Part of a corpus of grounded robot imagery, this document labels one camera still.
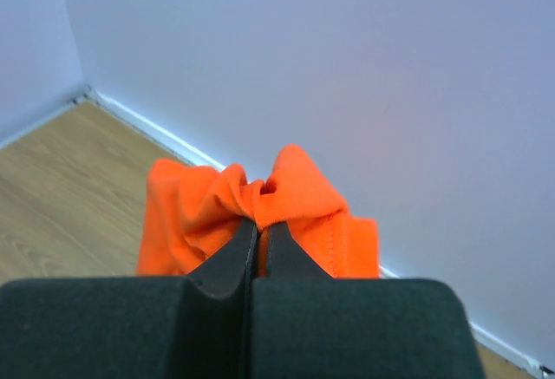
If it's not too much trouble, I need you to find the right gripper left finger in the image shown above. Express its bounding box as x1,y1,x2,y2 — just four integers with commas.
186,219,258,301

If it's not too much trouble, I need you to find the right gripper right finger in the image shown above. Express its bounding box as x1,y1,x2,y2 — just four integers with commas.
266,222,332,279

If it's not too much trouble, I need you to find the orange t-shirt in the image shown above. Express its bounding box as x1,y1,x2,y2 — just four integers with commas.
136,145,379,278

